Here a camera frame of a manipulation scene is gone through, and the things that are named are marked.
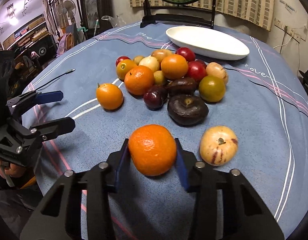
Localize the small orange with stem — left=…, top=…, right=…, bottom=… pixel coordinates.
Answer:
left=96, top=83, right=124, bottom=111

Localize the pale red-streaked round fruit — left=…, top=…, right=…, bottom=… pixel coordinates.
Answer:
left=199, top=126, right=238, bottom=166

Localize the rough-skinned orange mandarin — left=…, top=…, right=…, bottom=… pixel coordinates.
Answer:
left=124, top=66, right=154, bottom=96

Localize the large orange mandarin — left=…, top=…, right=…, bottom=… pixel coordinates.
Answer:
left=128, top=124, right=177, bottom=177

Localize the dark purple plum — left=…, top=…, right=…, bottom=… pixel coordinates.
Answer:
left=143, top=85, right=168, bottom=110

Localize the large dark purple fruit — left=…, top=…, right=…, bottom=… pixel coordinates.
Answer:
left=167, top=94, right=209, bottom=126

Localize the green-yellow round fruit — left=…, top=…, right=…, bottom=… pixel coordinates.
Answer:
left=198, top=76, right=226, bottom=103

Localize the dark brown oblong fruit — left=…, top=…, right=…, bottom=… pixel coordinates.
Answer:
left=166, top=77, right=197, bottom=97

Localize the orange fruit green navel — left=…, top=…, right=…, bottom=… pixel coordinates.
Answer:
left=116, top=59, right=137, bottom=81

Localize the person's left hand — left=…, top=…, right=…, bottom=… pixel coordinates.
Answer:
left=0, top=159, right=26, bottom=178

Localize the wooden shelf unit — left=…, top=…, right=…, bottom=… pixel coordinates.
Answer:
left=3, top=15, right=57, bottom=65

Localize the standing electric fan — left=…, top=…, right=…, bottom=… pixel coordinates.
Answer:
left=57, top=0, right=76, bottom=24

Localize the small tan fruit back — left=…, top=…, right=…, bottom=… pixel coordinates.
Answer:
left=133, top=55, right=144, bottom=65

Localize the small yellow-green fruit centre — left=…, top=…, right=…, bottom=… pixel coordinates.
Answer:
left=153, top=70, right=167, bottom=86

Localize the pale yellow round fruit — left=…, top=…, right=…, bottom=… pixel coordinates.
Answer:
left=139, top=56, right=160, bottom=73

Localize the dark framed cabinet door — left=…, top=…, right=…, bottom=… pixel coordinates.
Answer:
left=80, top=0, right=113, bottom=39

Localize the tan fruit top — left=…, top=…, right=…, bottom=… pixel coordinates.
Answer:
left=151, top=49, right=173, bottom=63

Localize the smooth orange centre fruit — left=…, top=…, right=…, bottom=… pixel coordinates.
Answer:
left=160, top=54, right=189, bottom=80

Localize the pale tan oval fruit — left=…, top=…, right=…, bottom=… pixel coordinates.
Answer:
left=205, top=62, right=228, bottom=85

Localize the red plum right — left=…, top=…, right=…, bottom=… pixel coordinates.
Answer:
left=186, top=61, right=207, bottom=83

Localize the red plum top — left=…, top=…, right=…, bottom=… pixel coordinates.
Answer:
left=175, top=47, right=196, bottom=62

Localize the small dark red plum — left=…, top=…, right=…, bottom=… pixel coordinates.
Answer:
left=196, top=59, right=207, bottom=68

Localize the white oval plate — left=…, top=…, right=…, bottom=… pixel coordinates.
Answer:
left=166, top=26, right=250, bottom=61

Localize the black cable on table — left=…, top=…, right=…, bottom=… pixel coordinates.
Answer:
left=95, top=37, right=308, bottom=118

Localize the wall power strip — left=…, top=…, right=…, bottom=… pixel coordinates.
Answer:
left=274, top=18, right=308, bottom=43

